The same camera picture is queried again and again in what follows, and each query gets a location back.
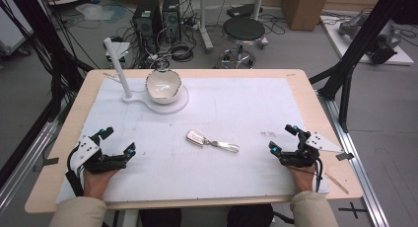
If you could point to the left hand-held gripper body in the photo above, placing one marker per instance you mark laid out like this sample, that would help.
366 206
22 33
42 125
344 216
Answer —
86 152

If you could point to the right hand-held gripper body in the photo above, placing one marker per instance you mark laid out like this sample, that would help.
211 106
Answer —
304 156

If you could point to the white ceramic bowl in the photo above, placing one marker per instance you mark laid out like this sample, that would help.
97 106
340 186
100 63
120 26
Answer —
162 87

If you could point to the person's right hand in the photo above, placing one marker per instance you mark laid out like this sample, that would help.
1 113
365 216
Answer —
304 179

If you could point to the person's left hand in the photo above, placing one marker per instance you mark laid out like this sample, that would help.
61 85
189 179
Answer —
96 184

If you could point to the thin wooden stick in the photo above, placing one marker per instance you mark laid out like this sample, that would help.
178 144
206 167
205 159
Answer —
336 183

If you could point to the white stand with pole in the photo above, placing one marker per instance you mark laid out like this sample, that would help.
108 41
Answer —
117 64

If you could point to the white table mat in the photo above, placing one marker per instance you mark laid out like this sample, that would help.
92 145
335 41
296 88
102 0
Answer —
210 174

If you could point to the person's dark trouser leg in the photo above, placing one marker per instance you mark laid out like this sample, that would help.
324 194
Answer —
161 218
249 216

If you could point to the black round stool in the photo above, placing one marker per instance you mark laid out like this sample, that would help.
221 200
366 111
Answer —
243 29

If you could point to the brown cardboard box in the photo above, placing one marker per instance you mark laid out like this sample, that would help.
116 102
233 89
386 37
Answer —
305 8

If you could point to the black computer tower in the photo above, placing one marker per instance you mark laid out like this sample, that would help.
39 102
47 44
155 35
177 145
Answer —
147 18
171 18

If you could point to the grey machine on board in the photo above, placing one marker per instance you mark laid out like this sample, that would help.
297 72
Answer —
383 44

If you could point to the white desk leg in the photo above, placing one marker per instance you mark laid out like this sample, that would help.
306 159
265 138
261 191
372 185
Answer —
204 23
259 10

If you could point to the white floor board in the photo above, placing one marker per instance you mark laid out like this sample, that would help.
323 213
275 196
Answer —
402 57

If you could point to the aluminium rail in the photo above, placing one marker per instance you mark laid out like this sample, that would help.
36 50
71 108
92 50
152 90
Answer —
358 167
23 161

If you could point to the black metal frame post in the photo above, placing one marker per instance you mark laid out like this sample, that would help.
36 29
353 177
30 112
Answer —
360 42
42 36

